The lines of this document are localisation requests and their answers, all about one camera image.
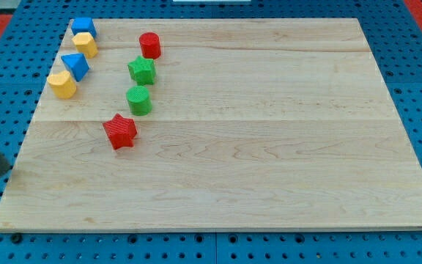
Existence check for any blue triangle block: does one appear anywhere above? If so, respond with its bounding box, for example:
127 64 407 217
61 53 89 82

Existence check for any yellow heart block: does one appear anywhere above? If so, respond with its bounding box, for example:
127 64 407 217
47 70 77 99

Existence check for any light wooden board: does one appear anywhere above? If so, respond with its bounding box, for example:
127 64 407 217
0 18 422 233

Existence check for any green cylinder block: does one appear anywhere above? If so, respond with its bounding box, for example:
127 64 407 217
126 86 152 116

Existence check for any red star block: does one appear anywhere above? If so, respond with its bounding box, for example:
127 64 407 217
103 114 138 150

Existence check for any green star block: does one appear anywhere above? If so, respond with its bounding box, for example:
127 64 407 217
127 56 156 85

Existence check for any red cylinder block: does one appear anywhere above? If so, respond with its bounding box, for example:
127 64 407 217
139 32 161 59

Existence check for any yellow hexagon block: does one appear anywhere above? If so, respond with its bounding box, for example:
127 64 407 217
72 32 98 59

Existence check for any blue pentagon block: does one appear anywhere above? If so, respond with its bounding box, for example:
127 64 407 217
71 17 97 38

